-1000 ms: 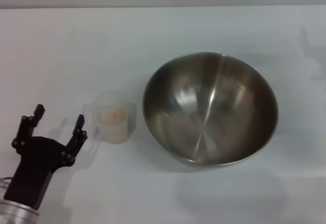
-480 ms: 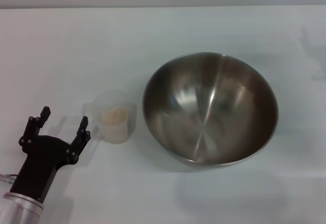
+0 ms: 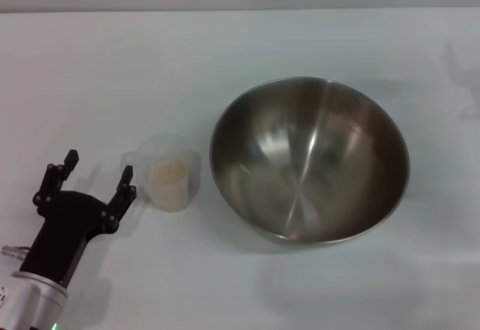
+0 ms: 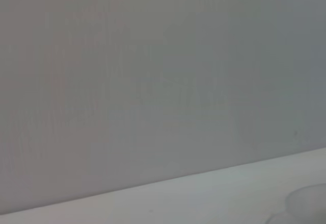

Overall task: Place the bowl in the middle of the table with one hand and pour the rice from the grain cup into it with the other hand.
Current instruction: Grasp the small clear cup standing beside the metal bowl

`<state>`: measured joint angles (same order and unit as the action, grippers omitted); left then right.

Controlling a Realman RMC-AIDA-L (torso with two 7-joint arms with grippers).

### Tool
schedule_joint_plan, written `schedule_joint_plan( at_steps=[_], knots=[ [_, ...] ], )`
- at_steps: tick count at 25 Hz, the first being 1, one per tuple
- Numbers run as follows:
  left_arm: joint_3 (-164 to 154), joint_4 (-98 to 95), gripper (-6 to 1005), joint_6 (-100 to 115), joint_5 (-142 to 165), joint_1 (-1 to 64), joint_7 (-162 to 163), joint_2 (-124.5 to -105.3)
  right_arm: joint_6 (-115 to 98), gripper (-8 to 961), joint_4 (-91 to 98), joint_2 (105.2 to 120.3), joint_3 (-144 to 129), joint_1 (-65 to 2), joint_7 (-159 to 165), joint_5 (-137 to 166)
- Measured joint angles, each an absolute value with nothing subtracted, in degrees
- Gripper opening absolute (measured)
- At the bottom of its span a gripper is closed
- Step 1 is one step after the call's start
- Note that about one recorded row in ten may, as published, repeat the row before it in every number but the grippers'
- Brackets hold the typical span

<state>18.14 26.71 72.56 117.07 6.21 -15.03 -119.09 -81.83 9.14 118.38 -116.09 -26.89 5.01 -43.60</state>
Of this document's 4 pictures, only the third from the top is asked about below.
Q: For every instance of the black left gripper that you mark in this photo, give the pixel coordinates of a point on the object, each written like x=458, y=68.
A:
x=63, y=228

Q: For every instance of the large stainless steel bowl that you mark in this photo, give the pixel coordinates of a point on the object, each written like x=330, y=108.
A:
x=307, y=165

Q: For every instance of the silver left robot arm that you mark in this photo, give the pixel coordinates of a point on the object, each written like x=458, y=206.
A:
x=26, y=300

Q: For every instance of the rice in cup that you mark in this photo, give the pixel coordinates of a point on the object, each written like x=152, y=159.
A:
x=168, y=172

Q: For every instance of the clear plastic measuring cup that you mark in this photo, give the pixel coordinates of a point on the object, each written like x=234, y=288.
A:
x=170, y=195

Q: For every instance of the silver metal plug connector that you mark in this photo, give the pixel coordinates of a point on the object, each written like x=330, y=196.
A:
x=13, y=252

